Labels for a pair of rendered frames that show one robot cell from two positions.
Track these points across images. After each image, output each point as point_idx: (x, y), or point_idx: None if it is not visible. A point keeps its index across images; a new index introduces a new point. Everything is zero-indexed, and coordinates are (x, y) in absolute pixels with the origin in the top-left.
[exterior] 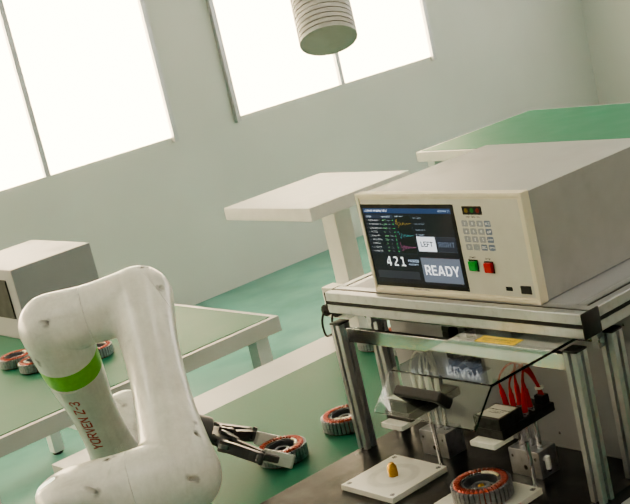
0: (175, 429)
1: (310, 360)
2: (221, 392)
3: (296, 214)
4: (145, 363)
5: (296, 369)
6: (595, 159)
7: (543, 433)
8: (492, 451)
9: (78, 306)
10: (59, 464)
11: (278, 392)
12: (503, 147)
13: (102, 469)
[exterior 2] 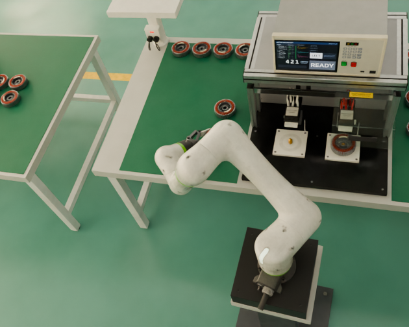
0: (303, 204)
1: (155, 67)
2: (130, 99)
3: (164, 15)
4: (266, 176)
5: (154, 75)
6: (385, 0)
7: (332, 103)
8: (315, 116)
9: (213, 157)
10: (96, 169)
11: (163, 93)
12: None
13: (288, 237)
